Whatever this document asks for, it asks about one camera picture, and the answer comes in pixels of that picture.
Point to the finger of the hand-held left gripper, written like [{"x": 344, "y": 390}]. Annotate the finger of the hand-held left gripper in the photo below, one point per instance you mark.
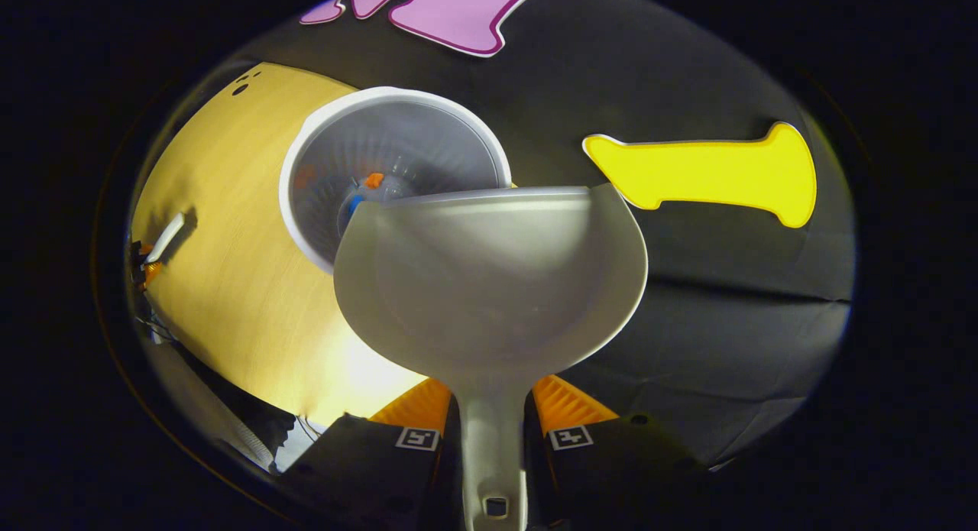
[{"x": 151, "y": 271}]

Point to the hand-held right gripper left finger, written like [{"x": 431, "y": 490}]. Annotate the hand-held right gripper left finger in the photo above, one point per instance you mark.
[{"x": 367, "y": 470}]

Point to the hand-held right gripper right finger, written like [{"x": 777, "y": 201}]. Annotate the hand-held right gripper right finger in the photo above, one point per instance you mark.
[{"x": 611, "y": 470}]

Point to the blue paper trash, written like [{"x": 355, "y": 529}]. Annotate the blue paper trash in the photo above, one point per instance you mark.
[{"x": 355, "y": 204}]

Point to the white dustpan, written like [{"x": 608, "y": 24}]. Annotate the white dustpan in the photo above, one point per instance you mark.
[{"x": 489, "y": 286}]

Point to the orange paper trash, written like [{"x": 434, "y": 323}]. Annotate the orange paper trash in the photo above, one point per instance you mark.
[{"x": 374, "y": 180}]

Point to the white ribbed garbage bin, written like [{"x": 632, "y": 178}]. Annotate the white ribbed garbage bin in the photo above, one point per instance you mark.
[{"x": 397, "y": 141}]

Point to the wooden desktop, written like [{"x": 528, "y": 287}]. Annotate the wooden desktop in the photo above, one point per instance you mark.
[{"x": 229, "y": 271}]

